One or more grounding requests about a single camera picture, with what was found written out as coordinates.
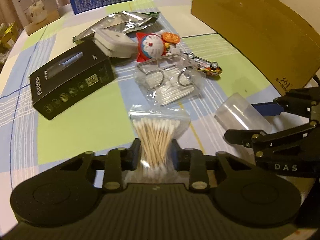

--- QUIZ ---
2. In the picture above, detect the translucent plastic cup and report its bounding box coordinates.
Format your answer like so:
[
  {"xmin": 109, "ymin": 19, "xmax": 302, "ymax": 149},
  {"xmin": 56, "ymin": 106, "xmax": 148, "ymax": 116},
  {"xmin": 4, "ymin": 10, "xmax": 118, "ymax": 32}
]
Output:
[{"xmin": 215, "ymin": 93, "xmax": 272, "ymax": 133}]

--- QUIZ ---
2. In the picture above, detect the cotton swabs bag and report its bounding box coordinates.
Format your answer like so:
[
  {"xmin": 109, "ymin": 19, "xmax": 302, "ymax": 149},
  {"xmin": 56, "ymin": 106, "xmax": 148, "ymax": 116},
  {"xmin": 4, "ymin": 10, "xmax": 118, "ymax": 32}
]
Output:
[{"xmin": 125, "ymin": 105, "xmax": 190, "ymax": 184}]

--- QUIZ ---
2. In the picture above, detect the toy race car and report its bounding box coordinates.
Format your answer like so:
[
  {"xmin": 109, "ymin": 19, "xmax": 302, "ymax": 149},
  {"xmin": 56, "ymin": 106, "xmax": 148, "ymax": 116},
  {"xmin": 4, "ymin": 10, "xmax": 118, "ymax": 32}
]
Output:
[{"xmin": 184, "ymin": 53, "xmax": 222, "ymax": 77}]

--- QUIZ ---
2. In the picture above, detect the clear bag with metal hooks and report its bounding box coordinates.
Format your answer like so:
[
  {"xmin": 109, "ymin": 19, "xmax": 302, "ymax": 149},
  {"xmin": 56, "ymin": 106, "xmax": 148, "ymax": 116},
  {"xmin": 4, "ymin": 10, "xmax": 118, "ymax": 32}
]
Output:
[{"xmin": 133, "ymin": 54, "xmax": 205, "ymax": 106}]

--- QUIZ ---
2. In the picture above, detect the brown cardboard box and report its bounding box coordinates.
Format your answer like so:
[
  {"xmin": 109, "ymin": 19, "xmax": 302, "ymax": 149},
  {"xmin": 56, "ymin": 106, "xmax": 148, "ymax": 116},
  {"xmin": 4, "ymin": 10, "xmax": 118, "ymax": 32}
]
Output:
[{"xmin": 191, "ymin": 0, "xmax": 319, "ymax": 95}]

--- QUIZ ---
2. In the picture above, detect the black product box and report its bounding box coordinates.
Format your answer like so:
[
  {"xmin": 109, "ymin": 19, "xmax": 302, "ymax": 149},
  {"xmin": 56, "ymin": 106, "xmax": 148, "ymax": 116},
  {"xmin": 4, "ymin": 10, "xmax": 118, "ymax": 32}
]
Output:
[{"xmin": 29, "ymin": 40, "xmax": 115, "ymax": 120}]

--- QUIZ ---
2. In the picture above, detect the white square case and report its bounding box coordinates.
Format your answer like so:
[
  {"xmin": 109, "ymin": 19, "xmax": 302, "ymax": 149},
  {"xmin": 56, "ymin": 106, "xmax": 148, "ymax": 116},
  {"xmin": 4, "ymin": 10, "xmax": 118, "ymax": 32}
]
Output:
[{"xmin": 93, "ymin": 29, "xmax": 138, "ymax": 59}]

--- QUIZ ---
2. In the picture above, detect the red white cat figurine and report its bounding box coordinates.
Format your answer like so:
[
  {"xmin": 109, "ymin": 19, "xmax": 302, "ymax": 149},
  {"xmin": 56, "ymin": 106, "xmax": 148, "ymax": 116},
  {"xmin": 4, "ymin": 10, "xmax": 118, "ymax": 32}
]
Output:
[{"xmin": 136, "ymin": 31, "xmax": 181, "ymax": 63}]

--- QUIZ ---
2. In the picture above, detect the silver foil pouch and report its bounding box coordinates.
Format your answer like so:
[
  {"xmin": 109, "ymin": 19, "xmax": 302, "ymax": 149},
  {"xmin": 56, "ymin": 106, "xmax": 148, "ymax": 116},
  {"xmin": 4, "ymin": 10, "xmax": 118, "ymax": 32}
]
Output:
[{"xmin": 72, "ymin": 11, "xmax": 160, "ymax": 43}]

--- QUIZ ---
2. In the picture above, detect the white humidifier box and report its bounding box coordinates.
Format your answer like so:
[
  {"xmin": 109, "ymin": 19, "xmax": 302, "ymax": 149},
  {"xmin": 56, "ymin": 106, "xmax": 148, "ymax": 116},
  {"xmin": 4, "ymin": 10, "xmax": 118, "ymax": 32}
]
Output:
[{"xmin": 12, "ymin": 0, "xmax": 60, "ymax": 35}]

